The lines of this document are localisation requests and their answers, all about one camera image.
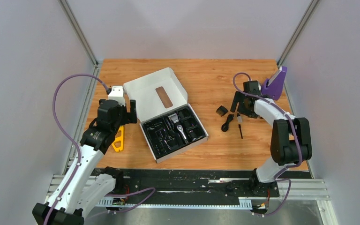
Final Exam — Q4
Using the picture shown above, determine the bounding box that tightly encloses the small clear oil bottle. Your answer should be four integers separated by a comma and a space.
237, 113, 242, 124

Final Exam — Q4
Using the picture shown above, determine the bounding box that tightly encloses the black silver hair clipper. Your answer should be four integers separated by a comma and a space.
168, 113, 188, 143

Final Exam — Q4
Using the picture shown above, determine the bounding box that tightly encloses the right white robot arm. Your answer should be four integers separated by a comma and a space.
231, 81, 312, 196

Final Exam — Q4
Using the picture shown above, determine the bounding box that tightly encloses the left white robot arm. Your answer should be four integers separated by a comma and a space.
32, 99, 137, 225

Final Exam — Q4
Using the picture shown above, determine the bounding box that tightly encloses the purple wedge stand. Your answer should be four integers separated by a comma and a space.
261, 66, 287, 101

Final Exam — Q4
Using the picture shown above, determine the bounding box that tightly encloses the black clipper guard comb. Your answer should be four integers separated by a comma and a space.
216, 105, 228, 117

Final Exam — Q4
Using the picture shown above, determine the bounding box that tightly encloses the black cleaning brush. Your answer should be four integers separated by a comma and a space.
238, 122, 243, 139

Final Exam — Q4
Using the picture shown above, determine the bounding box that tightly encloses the yellow plastic triangle toy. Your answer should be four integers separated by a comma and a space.
112, 126, 125, 152

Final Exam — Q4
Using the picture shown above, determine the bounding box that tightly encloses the white box with black tray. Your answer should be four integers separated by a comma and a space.
123, 67, 209, 164

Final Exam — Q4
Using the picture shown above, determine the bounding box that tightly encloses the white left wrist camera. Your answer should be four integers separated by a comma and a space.
108, 86, 126, 106

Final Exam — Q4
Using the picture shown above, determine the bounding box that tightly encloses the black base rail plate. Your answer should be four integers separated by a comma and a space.
91, 168, 313, 207

